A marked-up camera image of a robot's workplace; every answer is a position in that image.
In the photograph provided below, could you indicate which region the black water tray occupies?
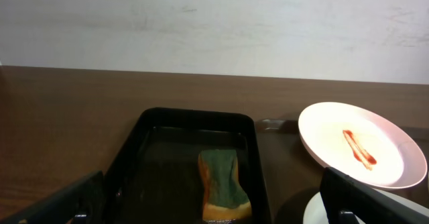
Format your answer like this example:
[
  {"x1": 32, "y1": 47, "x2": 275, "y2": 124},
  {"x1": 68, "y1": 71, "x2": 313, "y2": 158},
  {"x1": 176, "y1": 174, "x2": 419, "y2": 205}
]
[{"x1": 103, "y1": 107, "x2": 271, "y2": 223}]

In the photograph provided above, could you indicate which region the white plate with ketchup streak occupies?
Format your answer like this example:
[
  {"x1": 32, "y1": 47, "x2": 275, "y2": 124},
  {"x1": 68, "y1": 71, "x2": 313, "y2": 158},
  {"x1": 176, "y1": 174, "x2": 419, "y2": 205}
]
[{"x1": 298, "y1": 102, "x2": 428, "y2": 190}]

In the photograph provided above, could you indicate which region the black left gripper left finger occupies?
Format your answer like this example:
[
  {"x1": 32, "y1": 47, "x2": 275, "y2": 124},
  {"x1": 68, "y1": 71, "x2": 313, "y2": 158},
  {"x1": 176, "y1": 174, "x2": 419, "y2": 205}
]
[{"x1": 1, "y1": 171, "x2": 105, "y2": 224}]

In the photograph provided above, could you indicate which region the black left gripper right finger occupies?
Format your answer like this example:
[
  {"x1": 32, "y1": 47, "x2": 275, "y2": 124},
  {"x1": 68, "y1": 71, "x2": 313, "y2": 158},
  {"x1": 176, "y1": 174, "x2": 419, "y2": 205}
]
[{"x1": 320, "y1": 167, "x2": 428, "y2": 224}]

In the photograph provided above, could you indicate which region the brown serving tray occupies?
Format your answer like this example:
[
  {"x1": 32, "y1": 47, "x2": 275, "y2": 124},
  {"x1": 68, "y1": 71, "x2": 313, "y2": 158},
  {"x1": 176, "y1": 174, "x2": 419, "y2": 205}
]
[{"x1": 253, "y1": 118, "x2": 429, "y2": 224}]

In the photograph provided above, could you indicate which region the green and orange sponge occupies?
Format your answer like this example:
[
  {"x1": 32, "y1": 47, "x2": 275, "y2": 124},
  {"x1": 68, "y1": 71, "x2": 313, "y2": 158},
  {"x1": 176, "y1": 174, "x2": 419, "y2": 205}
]
[{"x1": 198, "y1": 149, "x2": 252, "y2": 222}]

